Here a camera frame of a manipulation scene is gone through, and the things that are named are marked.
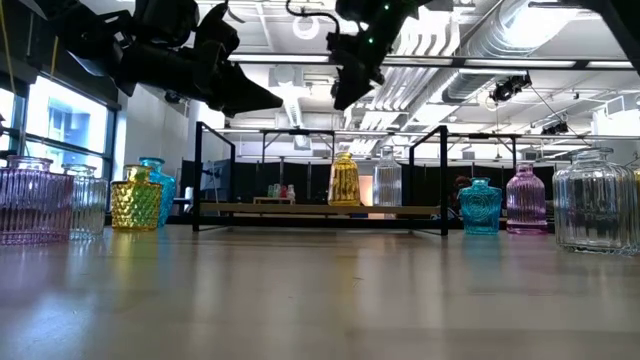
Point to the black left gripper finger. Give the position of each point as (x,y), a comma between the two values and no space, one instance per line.
(235,106)
(250,87)

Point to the background computer monitor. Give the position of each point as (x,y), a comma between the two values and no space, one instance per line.
(220,180)

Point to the small green bottle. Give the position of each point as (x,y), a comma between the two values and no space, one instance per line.
(271,191)

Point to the black metal background frame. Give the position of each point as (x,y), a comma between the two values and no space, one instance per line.
(280,131)
(480,135)

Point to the black aluminium table frame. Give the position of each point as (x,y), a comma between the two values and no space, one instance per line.
(150,219)

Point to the teal tall diamond-textured vase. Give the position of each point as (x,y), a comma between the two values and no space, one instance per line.
(169,195)

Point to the wooden shelf with black rails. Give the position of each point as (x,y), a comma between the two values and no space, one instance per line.
(300,208)

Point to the clear tall ribbed glass vase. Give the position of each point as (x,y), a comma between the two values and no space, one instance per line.
(387,182)

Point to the black dome security camera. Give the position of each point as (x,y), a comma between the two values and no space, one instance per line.
(173,97)

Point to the yellow diamond-textured glass vase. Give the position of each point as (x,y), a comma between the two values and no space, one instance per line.
(136,205)

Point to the small wooden background table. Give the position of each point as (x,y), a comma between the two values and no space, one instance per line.
(265,200)

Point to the white LED light bar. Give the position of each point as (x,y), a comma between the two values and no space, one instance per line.
(520,63)
(280,58)
(610,64)

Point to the person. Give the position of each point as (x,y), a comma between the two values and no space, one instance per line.
(459,190)

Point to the yellow tall ribbed glass vase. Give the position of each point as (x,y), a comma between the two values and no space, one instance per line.
(344,182)

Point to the white ventilation duct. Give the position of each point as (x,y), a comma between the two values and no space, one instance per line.
(295,117)

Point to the pink squat ribbed glass vase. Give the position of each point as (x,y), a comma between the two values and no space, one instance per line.
(35,205)

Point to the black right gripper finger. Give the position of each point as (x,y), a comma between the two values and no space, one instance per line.
(357,87)
(341,87)

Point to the small red bottle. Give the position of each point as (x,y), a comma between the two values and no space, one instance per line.
(283,192)

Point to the small white bottle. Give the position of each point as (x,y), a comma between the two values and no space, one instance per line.
(291,192)

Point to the pink tall ribbed glass vase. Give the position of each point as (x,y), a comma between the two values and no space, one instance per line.
(526,200)

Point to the black partition curtain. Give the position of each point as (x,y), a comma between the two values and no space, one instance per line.
(425,187)

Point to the clear large ribbed glass jar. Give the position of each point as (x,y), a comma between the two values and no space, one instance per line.
(595,205)

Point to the clear squat ribbed glass vase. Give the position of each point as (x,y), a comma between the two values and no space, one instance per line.
(90,205)

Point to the black ceiling track light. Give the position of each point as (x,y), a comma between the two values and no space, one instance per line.
(507,90)
(555,129)

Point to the large window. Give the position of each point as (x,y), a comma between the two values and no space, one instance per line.
(65,125)

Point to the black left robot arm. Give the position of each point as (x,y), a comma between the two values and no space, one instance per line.
(75,35)

